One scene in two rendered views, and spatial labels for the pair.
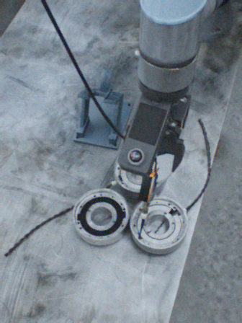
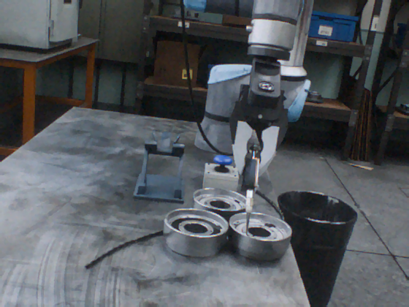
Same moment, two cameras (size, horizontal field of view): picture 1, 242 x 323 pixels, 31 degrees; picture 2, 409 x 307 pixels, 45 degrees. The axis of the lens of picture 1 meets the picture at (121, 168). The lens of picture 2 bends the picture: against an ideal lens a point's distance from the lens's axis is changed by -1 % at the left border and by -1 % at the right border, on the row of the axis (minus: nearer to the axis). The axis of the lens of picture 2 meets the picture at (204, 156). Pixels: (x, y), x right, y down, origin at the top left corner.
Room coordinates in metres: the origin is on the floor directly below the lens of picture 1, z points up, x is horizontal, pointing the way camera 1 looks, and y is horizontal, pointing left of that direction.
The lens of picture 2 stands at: (-0.32, 0.36, 1.19)
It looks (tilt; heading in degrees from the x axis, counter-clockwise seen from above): 17 degrees down; 336
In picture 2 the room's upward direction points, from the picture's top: 8 degrees clockwise
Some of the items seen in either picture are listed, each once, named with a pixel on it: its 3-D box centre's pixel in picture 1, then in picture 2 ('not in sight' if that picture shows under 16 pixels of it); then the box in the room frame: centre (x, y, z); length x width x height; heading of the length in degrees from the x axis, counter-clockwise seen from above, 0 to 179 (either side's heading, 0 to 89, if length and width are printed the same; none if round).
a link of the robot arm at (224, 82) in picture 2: not in sight; (231, 88); (0.89, -0.25, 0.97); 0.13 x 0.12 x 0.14; 55
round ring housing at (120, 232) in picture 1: (101, 218); (195, 232); (0.36, 0.05, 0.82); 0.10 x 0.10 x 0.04
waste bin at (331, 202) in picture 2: not in sight; (307, 251); (1.26, -0.91, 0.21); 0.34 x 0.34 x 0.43
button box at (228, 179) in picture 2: not in sight; (220, 177); (0.59, -0.10, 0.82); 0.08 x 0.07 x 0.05; 157
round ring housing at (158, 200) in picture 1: (158, 226); (258, 236); (0.33, -0.06, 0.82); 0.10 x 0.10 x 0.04
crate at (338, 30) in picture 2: not in sight; (320, 25); (3.42, -2.27, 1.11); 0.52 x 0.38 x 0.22; 67
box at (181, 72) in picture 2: not in sight; (177, 61); (3.87, -1.17, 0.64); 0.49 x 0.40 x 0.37; 72
